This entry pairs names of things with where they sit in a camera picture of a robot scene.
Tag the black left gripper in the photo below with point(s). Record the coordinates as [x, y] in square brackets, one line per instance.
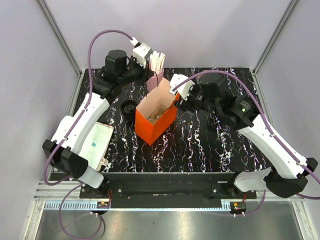
[145, 72]

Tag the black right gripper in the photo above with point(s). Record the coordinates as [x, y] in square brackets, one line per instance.
[186, 105]

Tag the black coffee cup lid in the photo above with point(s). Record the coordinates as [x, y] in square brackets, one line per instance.
[128, 110]

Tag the orange paper bag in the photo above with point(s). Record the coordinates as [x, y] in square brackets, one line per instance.
[155, 113]

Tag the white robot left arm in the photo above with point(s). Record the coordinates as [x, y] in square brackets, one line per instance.
[62, 151]

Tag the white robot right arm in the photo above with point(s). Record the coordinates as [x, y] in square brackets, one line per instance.
[209, 91]

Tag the pink straw holder cup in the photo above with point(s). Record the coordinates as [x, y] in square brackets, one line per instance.
[154, 81]

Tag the white napkin stack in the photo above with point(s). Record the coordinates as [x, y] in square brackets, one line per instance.
[96, 144]

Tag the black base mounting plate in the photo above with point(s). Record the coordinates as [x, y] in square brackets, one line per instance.
[169, 187]

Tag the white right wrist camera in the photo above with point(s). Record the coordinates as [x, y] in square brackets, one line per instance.
[183, 90]

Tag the grey slotted cable duct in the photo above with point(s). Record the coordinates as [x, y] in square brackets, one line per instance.
[218, 205]

